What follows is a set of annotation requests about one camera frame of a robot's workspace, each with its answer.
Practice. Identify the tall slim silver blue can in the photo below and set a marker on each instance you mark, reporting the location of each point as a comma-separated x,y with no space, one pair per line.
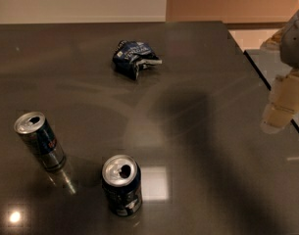
37,134

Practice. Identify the short dark blue can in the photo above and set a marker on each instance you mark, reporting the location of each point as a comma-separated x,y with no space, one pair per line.
121,182

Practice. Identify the blue chip bag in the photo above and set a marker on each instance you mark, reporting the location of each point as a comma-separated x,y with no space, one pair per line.
132,57

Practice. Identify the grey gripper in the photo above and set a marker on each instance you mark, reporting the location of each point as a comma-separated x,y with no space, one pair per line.
295,43

